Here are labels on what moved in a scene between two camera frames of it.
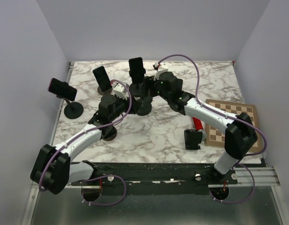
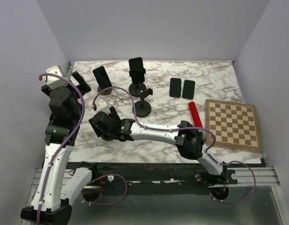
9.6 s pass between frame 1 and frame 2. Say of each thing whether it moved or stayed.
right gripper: moved
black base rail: stayed
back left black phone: stayed
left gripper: moved
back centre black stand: stayed
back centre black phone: stayed
